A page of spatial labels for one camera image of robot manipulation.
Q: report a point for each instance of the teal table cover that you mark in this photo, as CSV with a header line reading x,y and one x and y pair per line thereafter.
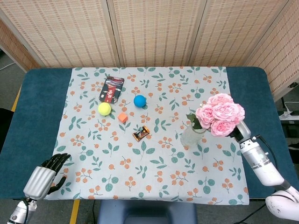
x,y
35,112

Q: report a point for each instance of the brown chocolate wrapper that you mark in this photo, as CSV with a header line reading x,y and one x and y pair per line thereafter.
x,y
140,133

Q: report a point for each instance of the orange cube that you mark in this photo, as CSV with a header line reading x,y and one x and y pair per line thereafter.
x,y
122,117

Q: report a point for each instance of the white power strip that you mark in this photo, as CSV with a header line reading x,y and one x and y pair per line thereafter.
x,y
288,115

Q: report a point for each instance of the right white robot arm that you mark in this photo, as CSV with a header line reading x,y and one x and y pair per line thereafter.
x,y
264,163

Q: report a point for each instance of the woven bamboo screen panel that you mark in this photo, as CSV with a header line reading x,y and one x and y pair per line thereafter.
x,y
236,30
63,30
14,46
156,30
280,58

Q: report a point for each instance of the black red snack packet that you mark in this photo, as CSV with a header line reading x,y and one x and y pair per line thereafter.
x,y
111,89

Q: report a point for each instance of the pink rose bouquet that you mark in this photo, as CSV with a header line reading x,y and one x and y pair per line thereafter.
x,y
222,112

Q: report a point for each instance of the yellow tennis ball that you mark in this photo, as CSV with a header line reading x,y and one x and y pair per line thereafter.
x,y
104,109

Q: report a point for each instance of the textured clear glass vase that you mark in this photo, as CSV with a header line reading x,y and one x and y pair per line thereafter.
x,y
190,138

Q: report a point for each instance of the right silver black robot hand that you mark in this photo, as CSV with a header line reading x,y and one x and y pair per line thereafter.
x,y
243,131

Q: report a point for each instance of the blue rubber ball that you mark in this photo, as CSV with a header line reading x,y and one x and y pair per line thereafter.
x,y
139,101

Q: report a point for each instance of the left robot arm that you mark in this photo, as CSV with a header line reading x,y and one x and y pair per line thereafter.
x,y
22,211

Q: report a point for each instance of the floral leaf berry tablecloth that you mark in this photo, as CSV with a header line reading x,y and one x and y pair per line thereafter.
x,y
149,163

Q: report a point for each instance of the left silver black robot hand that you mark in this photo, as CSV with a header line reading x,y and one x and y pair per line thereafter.
x,y
40,179

